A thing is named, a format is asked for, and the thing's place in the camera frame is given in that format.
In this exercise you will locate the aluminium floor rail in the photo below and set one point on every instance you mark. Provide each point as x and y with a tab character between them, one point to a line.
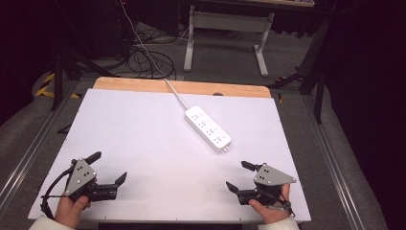
35	140
332	159

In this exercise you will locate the person's right hand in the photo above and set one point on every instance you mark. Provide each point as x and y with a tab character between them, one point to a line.
271	212

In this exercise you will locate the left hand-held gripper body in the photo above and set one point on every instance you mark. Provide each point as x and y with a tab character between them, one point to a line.
80	176

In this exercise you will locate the desk with white metal legs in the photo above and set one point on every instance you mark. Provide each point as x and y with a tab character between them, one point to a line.
227	22

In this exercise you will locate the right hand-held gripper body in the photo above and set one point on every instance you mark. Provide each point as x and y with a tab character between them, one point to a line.
269	179

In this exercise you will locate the yellow black floor tape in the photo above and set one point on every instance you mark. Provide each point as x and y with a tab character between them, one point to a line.
48	86

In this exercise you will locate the white power strip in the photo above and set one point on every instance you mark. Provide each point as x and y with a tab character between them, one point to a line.
208	128

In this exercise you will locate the black metal stand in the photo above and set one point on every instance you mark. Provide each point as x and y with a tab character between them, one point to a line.
63	70
314	76

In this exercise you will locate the white board table cover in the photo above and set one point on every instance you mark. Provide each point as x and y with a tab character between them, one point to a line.
153	153

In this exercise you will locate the person's left hand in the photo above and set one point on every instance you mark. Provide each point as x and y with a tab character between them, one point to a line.
70	211

